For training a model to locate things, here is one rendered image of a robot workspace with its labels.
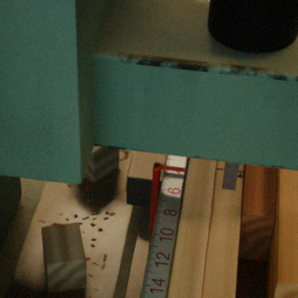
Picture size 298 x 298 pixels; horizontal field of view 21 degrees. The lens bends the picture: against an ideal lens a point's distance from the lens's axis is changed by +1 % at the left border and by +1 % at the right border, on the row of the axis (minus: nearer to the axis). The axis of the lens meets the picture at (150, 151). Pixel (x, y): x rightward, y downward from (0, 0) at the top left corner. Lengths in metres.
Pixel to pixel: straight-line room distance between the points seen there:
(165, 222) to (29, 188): 0.27
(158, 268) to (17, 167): 0.10
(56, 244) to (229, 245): 0.19
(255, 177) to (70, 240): 0.18
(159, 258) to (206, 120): 0.09
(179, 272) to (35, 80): 0.15
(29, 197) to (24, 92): 0.33
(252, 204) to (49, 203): 0.25
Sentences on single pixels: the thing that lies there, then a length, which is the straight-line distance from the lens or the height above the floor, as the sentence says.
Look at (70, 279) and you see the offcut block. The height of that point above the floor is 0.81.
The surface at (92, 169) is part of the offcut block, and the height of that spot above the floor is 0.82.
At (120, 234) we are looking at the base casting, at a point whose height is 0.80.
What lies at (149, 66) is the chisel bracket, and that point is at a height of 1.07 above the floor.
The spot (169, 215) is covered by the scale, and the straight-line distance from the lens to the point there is 0.50.
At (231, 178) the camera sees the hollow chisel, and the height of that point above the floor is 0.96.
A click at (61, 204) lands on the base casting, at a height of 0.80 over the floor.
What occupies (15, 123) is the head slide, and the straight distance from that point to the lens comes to 0.44.
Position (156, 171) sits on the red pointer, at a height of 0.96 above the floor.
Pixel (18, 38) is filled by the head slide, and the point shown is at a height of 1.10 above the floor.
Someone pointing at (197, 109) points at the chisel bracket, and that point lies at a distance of 0.45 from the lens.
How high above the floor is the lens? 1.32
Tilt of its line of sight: 42 degrees down
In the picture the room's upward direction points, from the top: 3 degrees clockwise
